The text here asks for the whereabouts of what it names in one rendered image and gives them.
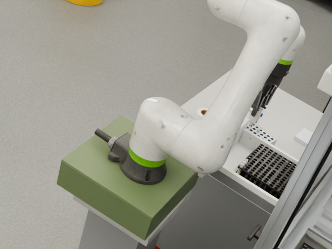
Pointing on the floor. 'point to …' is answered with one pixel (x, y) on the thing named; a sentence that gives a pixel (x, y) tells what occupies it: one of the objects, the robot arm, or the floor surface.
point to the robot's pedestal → (117, 230)
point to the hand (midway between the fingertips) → (255, 114)
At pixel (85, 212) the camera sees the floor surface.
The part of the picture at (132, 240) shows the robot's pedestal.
